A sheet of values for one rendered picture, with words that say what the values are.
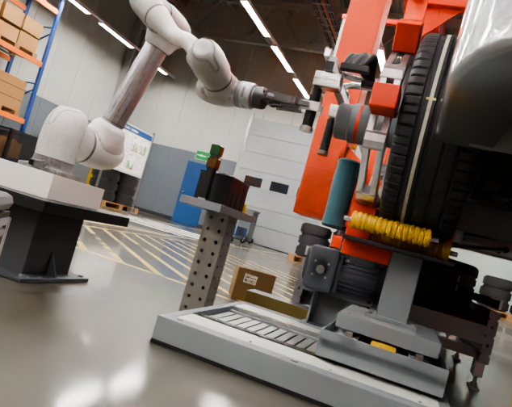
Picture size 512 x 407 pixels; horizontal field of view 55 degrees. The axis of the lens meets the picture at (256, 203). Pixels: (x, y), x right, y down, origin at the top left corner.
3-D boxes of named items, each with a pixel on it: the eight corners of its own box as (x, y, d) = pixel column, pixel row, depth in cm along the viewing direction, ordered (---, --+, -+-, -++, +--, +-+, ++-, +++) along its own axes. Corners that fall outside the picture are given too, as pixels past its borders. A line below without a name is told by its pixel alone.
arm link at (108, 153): (60, 152, 211) (96, 165, 230) (82, 169, 203) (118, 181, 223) (152, -7, 206) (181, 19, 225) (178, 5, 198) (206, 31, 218)
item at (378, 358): (441, 402, 133) (450, 367, 134) (313, 357, 145) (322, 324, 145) (432, 368, 181) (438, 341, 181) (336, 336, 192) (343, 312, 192)
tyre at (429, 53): (446, 275, 145) (514, 39, 122) (365, 253, 152) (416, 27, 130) (451, 211, 203) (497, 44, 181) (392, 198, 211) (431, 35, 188)
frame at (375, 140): (371, 195, 143) (417, 18, 146) (348, 190, 146) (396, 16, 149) (380, 216, 195) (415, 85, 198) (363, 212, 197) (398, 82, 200)
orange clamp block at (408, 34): (415, 54, 154) (421, 24, 150) (390, 51, 157) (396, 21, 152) (418, 50, 160) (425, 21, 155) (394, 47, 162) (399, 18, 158)
